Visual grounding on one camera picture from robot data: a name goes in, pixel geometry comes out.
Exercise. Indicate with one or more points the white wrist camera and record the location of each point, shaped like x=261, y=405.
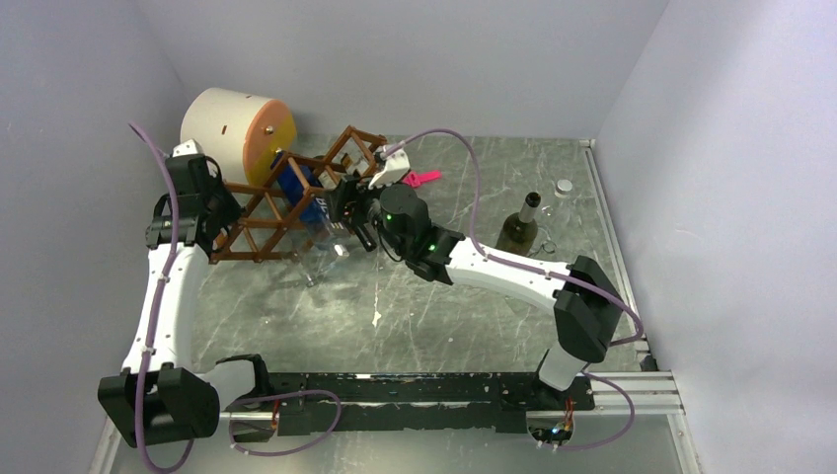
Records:
x=393, y=166
x=187, y=148

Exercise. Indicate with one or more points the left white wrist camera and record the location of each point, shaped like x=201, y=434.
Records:
x=187, y=148

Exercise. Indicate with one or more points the blue glass bottle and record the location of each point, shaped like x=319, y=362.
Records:
x=300, y=185

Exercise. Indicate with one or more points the olive green wine bottle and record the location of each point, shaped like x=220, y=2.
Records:
x=519, y=230

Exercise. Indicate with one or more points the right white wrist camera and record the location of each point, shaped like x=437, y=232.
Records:
x=393, y=166

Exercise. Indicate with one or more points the dark green wine bottle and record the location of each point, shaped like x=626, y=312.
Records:
x=336, y=236

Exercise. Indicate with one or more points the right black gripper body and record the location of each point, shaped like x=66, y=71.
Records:
x=356, y=190

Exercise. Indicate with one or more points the clear slim glass bottle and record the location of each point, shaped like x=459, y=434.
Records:
x=314, y=263

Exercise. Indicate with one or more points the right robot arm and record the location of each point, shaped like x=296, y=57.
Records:
x=583, y=301

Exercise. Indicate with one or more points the cream cylinder with orange face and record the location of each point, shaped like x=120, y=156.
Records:
x=242, y=132

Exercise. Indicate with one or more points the brown wooden wine rack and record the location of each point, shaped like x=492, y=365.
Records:
x=276, y=204

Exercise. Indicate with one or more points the black base bar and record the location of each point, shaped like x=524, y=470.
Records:
x=351, y=402

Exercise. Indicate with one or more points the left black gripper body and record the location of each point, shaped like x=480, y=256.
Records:
x=221, y=200

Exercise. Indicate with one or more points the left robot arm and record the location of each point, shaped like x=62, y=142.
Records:
x=156, y=391

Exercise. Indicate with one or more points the clear bottle white cap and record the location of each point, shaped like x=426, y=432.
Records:
x=556, y=207

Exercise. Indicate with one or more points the clear square liquor bottle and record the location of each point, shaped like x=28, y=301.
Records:
x=356, y=164

